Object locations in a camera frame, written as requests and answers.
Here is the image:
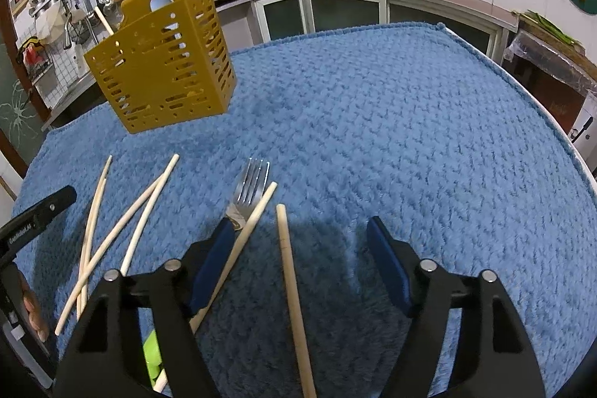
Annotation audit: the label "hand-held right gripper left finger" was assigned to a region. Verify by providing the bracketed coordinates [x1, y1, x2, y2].
[53, 217, 236, 398]

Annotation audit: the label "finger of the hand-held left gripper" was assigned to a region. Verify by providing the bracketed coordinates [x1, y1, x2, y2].
[29, 186, 78, 232]

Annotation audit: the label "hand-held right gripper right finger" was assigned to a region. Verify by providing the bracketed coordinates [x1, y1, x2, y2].
[365, 215, 547, 398]

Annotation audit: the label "wooden chopstick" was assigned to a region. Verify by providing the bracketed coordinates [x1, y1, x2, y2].
[153, 182, 279, 395]
[276, 204, 318, 398]
[94, 6, 116, 37]
[54, 153, 181, 336]
[76, 154, 114, 320]
[120, 174, 169, 278]

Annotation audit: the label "green-handled metal fork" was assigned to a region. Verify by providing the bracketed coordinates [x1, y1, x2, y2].
[142, 157, 271, 387]

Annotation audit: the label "yellow slotted utensil holder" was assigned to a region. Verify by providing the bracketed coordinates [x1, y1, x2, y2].
[83, 0, 238, 135]

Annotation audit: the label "light blue spatula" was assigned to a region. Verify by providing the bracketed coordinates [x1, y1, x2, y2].
[150, 0, 182, 32]

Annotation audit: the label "person's left hand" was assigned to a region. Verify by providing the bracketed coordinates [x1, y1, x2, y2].
[20, 272, 50, 343]

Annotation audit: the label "dark wooden glass door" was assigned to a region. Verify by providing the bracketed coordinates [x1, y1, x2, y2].
[0, 41, 50, 177]

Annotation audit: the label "steel sink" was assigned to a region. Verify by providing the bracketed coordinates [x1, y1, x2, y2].
[41, 69, 110, 132]

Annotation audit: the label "blue knitted blanket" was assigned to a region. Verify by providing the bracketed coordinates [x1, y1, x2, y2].
[12, 21, 597, 398]

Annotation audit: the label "red yellow gloves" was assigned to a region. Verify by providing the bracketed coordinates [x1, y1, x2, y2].
[18, 35, 47, 67]

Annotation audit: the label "steel faucet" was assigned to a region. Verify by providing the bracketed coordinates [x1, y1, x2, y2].
[62, 9, 94, 50]

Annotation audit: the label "white cloth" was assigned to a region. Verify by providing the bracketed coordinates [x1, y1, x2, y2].
[35, 4, 66, 45]

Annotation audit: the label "plastic-covered brown box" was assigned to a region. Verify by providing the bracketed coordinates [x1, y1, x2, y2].
[503, 13, 597, 138]

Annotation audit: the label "green vegetables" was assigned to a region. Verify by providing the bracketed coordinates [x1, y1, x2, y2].
[512, 9, 586, 47]

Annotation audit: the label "black tool handle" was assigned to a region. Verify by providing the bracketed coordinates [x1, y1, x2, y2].
[569, 115, 594, 143]

